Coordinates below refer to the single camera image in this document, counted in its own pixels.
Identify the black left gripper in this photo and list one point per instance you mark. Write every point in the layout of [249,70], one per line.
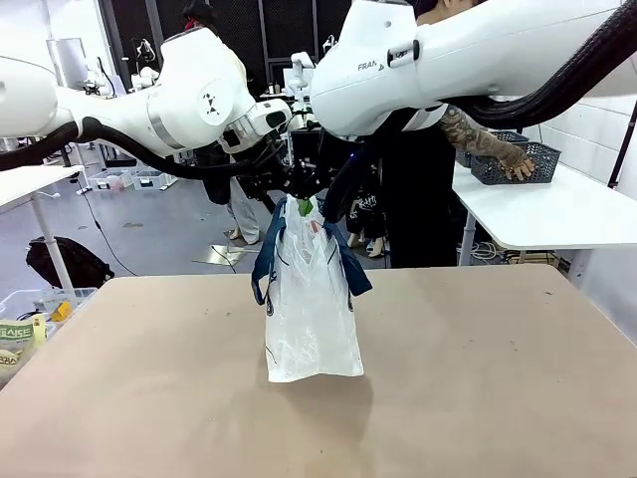
[271,181]

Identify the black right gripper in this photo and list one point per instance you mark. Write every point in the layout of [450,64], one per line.
[318,175]

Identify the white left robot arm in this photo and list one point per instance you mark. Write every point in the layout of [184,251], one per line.
[124,104]

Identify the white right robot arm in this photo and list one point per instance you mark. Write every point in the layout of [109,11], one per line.
[448,55]

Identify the green-label snack bag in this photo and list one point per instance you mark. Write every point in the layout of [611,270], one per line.
[20,334]

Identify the beige snack bag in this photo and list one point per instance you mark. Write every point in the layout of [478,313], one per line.
[7,366]

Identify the person's left hand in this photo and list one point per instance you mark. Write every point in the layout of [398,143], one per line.
[517,162]

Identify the mannequin with cream jacket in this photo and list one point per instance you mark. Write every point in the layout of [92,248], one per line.
[244,214]

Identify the metal floor plate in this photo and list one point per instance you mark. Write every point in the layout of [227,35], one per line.
[226,254]

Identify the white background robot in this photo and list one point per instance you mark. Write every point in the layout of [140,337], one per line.
[301,74]

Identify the person in black shirt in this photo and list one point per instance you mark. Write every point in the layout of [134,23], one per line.
[418,199]

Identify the clear floor storage crate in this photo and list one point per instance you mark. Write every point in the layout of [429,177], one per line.
[151,180]
[109,180]

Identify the black backpack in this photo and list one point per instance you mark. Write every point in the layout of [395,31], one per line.
[69,264]

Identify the white desk with round leg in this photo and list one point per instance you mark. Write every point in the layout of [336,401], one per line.
[30,181]

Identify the white side table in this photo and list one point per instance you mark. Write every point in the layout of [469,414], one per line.
[547,214]

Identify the small yellow box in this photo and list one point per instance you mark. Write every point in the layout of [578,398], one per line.
[62,311]

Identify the clear plastic storage bin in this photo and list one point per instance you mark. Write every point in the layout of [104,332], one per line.
[30,299]

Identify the black slanted stand pole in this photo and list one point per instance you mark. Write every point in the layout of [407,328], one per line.
[622,144]

